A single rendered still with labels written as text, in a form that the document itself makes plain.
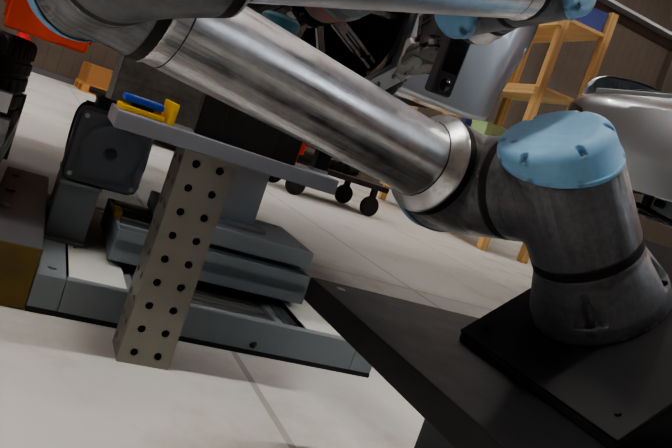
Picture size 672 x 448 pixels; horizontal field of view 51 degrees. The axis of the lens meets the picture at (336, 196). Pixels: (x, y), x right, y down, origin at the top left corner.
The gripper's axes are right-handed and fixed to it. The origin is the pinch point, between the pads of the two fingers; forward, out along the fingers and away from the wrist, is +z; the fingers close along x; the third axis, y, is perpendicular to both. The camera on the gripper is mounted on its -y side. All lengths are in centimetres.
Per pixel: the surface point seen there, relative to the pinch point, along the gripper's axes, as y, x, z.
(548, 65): 268, -370, 302
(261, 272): -32, -3, 57
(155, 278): -45, 32, 27
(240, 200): -14, 3, 64
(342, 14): 18.7, 6.0, 16.5
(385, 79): 16.6, -16.3, 30.8
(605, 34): 308, -416, 275
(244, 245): -27, 2, 58
